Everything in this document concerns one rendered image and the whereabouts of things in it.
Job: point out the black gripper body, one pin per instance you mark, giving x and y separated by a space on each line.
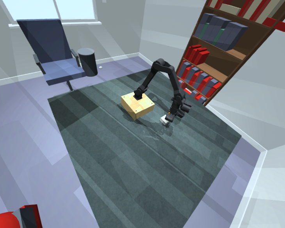
170 117

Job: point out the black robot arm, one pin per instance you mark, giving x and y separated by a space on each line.
179 94

